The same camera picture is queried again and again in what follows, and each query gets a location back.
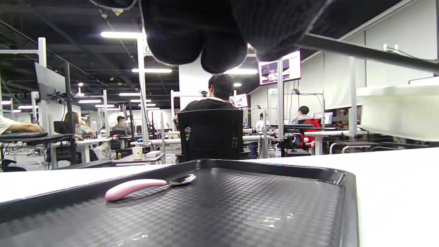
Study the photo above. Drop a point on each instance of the black plastic tray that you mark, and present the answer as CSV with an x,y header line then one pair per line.
x,y
240,206

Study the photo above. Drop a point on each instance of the black mesh office chair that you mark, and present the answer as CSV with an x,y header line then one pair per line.
x,y
209,137

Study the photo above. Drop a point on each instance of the black keyboard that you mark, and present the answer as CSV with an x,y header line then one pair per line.
x,y
24,135

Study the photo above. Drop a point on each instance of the group of white frame posts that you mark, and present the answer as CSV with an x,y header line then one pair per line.
x,y
142,103

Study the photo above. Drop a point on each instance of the person's left hand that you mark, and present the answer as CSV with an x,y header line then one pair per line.
x,y
223,27

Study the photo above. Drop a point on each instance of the white paper cup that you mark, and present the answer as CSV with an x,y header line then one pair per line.
x,y
137,152

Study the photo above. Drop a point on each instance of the white flat box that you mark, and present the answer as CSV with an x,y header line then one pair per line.
x,y
153,153

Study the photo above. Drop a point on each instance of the brown side table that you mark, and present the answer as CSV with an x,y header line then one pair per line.
x,y
140,160

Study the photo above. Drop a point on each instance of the blue sliding lunch box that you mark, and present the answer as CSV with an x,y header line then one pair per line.
x,y
398,113

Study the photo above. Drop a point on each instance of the red backpack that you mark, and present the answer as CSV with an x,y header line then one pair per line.
x,y
310,133

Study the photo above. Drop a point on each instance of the small pink screen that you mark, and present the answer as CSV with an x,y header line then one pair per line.
x,y
238,100

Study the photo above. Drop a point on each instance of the grey monitor back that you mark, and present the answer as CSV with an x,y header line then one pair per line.
x,y
49,80

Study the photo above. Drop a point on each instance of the large hanging screen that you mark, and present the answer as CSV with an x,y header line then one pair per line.
x,y
279,68

